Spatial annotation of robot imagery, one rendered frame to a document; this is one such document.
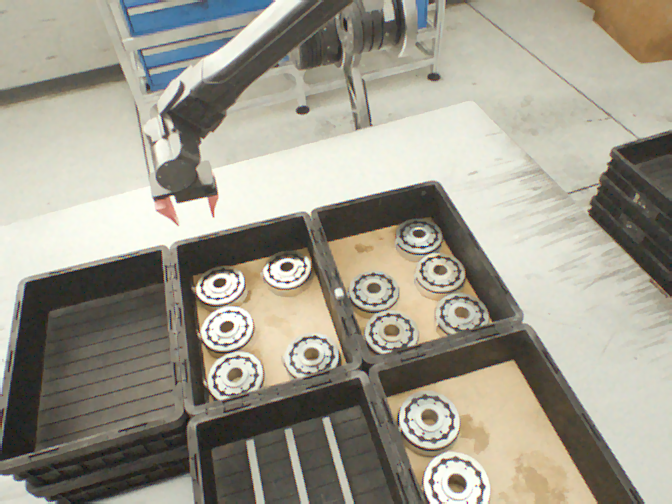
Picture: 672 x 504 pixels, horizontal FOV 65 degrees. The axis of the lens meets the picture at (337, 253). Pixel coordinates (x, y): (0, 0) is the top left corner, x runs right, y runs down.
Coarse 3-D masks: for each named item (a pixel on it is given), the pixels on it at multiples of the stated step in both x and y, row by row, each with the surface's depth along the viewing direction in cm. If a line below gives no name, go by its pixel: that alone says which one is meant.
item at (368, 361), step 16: (384, 192) 116; (400, 192) 116; (320, 208) 114; (336, 208) 114; (320, 224) 111; (464, 224) 108; (320, 240) 108; (480, 256) 102; (496, 272) 100; (336, 288) 99; (512, 304) 95; (352, 320) 95; (512, 320) 92; (448, 336) 91; (464, 336) 91; (368, 352) 90; (400, 352) 90; (368, 368) 90
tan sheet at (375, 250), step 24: (336, 240) 121; (360, 240) 121; (384, 240) 120; (336, 264) 116; (360, 264) 116; (384, 264) 115; (408, 264) 115; (408, 288) 111; (408, 312) 107; (432, 312) 106; (432, 336) 103
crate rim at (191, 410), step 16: (256, 224) 112; (272, 224) 112; (192, 240) 110; (176, 256) 107; (320, 256) 105; (176, 272) 106; (176, 288) 101; (176, 304) 99; (336, 304) 97; (176, 320) 96; (352, 336) 92; (352, 352) 90; (336, 368) 88; (352, 368) 88; (288, 384) 87; (304, 384) 87; (192, 400) 86; (224, 400) 85; (240, 400) 85; (192, 416) 85
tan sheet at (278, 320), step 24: (240, 264) 118; (264, 264) 117; (312, 264) 117; (264, 288) 113; (312, 288) 112; (264, 312) 109; (288, 312) 108; (312, 312) 108; (264, 336) 105; (288, 336) 105; (336, 336) 104; (216, 360) 102; (264, 360) 101; (312, 360) 101
